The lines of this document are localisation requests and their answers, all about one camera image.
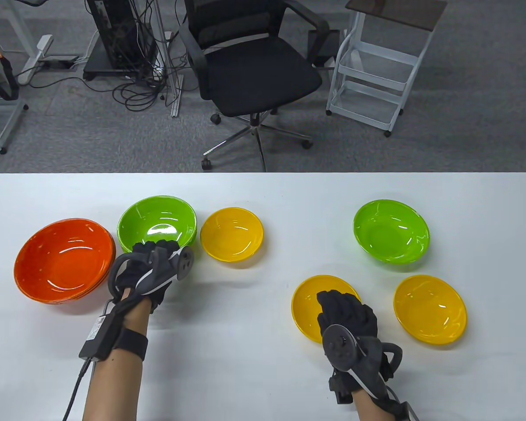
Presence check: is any black battery box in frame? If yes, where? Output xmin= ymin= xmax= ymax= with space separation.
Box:
xmin=394 ymin=400 xmax=421 ymax=421
xmin=79 ymin=312 xmax=119 ymax=362

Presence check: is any black computer tower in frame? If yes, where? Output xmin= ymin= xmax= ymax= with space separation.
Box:
xmin=86 ymin=0 xmax=158 ymax=71

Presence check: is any black wrist strap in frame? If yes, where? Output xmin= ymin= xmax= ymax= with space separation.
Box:
xmin=112 ymin=328 xmax=149 ymax=361

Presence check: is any black braided cable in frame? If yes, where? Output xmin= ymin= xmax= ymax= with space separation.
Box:
xmin=61 ymin=360 xmax=92 ymax=421

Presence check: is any white rolling cart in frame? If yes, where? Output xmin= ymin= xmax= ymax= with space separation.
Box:
xmin=326 ymin=0 xmax=448 ymax=138

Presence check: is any white wheeled stand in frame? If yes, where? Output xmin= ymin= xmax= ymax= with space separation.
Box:
xmin=0 ymin=99 xmax=29 ymax=155

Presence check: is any yellow bowl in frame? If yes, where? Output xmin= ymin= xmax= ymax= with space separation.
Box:
xmin=393 ymin=275 xmax=468 ymax=346
xmin=291 ymin=275 xmax=363 ymax=343
xmin=200 ymin=207 xmax=264 ymax=263

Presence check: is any aluminium frame post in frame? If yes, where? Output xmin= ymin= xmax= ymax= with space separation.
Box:
xmin=150 ymin=0 xmax=185 ymax=118

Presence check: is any person's right hand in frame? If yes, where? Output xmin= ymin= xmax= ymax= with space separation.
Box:
xmin=316 ymin=290 xmax=404 ymax=417

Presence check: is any black power strip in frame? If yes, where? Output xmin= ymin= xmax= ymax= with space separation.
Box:
xmin=39 ymin=55 xmax=79 ymax=71

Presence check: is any green bowl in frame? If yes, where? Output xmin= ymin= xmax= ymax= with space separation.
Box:
xmin=353 ymin=199 xmax=430 ymax=264
xmin=175 ymin=210 xmax=199 ymax=257
xmin=117 ymin=196 xmax=198 ymax=255

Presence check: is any white desk leg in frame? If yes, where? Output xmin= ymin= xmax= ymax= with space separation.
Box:
xmin=0 ymin=0 xmax=54 ymax=85

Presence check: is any black stand base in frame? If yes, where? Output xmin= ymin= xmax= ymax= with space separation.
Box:
xmin=82 ymin=33 xmax=158 ymax=82

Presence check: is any person's left forearm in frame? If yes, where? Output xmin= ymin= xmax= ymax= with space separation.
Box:
xmin=82 ymin=300 xmax=152 ymax=421

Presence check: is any black office chair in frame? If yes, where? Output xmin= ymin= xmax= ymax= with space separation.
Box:
xmin=178 ymin=0 xmax=329 ymax=172

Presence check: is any orange bowl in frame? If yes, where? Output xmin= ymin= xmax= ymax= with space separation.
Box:
xmin=14 ymin=218 xmax=115 ymax=301
xmin=48 ymin=237 xmax=116 ymax=303
xmin=39 ymin=246 xmax=116 ymax=304

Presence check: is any black hand tracker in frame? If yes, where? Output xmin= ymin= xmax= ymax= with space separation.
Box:
xmin=323 ymin=324 xmax=403 ymax=404
xmin=108 ymin=245 xmax=196 ymax=303

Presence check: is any person's right forearm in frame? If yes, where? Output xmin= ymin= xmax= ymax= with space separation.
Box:
xmin=354 ymin=390 xmax=417 ymax=421

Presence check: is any tangle of black cables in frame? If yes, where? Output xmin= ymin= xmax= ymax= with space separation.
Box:
xmin=26 ymin=0 xmax=189 ymax=112

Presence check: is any black strap with orange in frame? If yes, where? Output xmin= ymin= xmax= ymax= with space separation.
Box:
xmin=0 ymin=42 xmax=20 ymax=102

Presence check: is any person's left hand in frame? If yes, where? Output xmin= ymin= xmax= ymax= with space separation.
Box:
xmin=113 ymin=239 xmax=180 ymax=314

